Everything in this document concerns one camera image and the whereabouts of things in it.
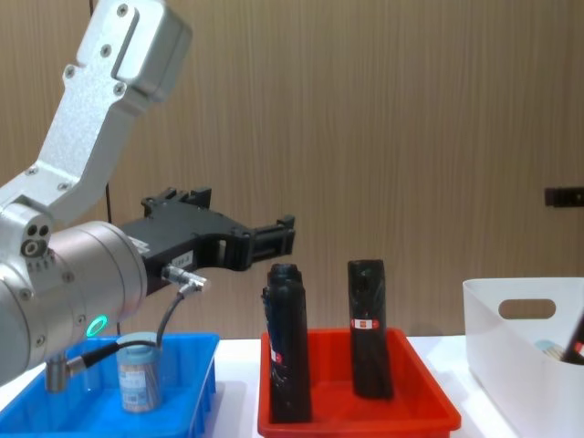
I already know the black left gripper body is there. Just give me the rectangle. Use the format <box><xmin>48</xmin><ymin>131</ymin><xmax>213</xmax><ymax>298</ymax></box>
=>
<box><xmin>119</xmin><ymin>203</ymin><xmax>252</xmax><ymax>294</ymax></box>

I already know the blue plastic tray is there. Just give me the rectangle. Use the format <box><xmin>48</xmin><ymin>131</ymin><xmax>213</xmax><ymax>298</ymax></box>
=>
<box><xmin>0</xmin><ymin>332</ymin><xmax>221</xmax><ymax>438</ymax></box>

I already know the clear toothpick jar, blue lid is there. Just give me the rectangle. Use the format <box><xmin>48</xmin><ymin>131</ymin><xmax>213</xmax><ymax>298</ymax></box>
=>
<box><xmin>116</xmin><ymin>332</ymin><xmax>164</xmax><ymax>414</ymax></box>

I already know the red plastic tray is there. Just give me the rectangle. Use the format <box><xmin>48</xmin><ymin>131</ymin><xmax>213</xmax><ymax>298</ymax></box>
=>
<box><xmin>257</xmin><ymin>327</ymin><xmax>462</xmax><ymax>438</ymax></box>

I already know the white plastic basket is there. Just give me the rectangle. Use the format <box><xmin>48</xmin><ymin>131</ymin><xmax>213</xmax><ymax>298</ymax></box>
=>
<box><xmin>462</xmin><ymin>276</ymin><xmax>584</xmax><ymax>438</ymax></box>

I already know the dark cable with silver plugs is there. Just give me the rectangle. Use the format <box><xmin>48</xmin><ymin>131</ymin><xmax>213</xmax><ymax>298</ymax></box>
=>
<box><xmin>44</xmin><ymin>266</ymin><xmax>210</xmax><ymax>394</ymax></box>

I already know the black wall fixture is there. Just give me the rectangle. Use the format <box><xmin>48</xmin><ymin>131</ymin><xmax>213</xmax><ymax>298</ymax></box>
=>
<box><xmin>544</xmin><ymin>186</ymin><xmax>584</xmax><ymax>209</ymax></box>

